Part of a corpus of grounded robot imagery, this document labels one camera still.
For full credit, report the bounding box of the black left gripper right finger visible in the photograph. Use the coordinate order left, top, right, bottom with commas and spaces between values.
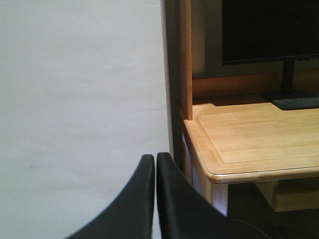
157, 152, 268, 239

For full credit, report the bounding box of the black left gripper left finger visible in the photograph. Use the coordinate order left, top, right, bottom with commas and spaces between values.
69, 154, 155, 239

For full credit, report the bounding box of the light wooden desk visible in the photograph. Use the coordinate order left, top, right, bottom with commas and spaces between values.
165, 0, 319, 215

